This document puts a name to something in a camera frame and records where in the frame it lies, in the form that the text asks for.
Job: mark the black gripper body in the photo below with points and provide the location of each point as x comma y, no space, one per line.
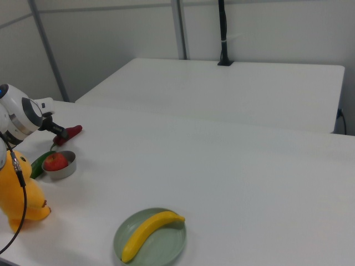
45,123

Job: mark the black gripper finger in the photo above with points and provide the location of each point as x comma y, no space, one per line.
59,131

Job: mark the red chili pepper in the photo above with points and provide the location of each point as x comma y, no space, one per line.
74,129

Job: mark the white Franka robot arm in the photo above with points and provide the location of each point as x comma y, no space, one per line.
16,110

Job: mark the light green plastic plate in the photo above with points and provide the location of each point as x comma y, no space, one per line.
163,243

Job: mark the red apple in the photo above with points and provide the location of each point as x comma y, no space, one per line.
55,162

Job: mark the round metal bowl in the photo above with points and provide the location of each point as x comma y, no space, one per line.
63,170

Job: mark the green cucumber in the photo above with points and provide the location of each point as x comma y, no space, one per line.
37,166

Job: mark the orange plush toy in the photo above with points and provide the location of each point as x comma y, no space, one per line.
14,199

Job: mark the yellow banana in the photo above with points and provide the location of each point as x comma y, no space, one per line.
147,230

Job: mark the white adjacent table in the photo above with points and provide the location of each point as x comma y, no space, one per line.
222,91

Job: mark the slanted grey partition post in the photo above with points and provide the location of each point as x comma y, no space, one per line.
48,55

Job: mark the upright grey partition post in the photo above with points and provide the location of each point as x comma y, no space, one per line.
181,27

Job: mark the black camera pole with clamp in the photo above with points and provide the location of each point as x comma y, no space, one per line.
224,33

